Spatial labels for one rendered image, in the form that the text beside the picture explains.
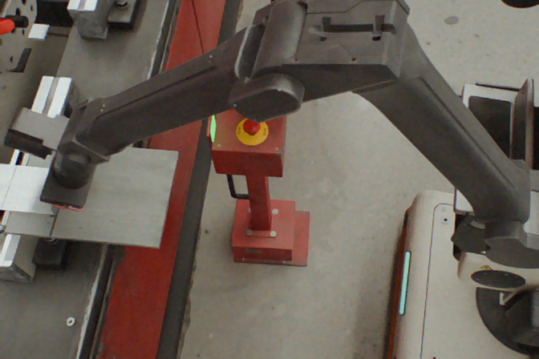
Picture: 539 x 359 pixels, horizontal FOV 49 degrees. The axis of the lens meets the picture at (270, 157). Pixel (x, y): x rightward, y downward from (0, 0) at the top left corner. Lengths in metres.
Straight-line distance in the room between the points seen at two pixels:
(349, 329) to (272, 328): 0.24
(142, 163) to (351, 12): 0.64
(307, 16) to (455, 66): 1.98
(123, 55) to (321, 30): 0.90
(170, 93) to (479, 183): 0.34
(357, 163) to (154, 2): 1.04
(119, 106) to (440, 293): 1.23
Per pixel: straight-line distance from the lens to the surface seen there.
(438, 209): 1.84
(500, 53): 2.58
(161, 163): 1.07
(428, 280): 1.76
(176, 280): 1.99
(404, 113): 0.56
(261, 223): 1.88
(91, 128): 0.76
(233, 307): 1.99
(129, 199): 1.05
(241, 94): 0.53
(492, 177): 0.66
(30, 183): 1.12
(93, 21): 1.38
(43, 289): 1.17
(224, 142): 1.32
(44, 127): 0.87
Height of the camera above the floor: 1.92
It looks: 62 degrees down
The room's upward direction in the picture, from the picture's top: 4 degrees counter-clockwise
